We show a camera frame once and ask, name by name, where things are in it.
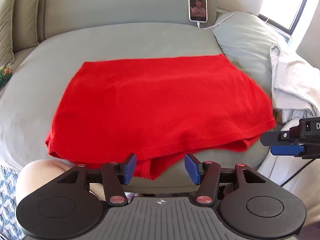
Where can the grey sofa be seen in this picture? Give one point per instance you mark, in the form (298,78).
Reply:
(37,92)

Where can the floral patterned cloth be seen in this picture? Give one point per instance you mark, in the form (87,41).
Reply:
(5,73)

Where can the person's bare knee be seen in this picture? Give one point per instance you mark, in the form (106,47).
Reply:
(45,172)

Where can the cream sweatshirt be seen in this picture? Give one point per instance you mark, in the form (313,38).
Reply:
(295,85)

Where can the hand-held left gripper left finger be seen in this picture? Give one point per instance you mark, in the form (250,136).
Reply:
(130,168)

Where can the blue patterned rug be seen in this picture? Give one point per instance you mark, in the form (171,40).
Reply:
(7,192)

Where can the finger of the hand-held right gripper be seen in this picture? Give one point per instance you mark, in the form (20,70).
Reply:
(273,138)
(285,150)

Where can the red t-shirt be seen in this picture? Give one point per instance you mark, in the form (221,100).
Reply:
(155,100)

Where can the window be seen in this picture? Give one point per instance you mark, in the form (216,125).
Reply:
(280,7)

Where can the beige cushion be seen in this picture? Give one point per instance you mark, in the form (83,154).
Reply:
(27,17)
(7,30)

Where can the large grey pillow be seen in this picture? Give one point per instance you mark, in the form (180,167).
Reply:
(245,45)

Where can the smartphone in white case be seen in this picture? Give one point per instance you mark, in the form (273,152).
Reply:
(197,6)

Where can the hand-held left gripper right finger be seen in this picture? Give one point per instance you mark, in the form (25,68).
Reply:
(191,167)

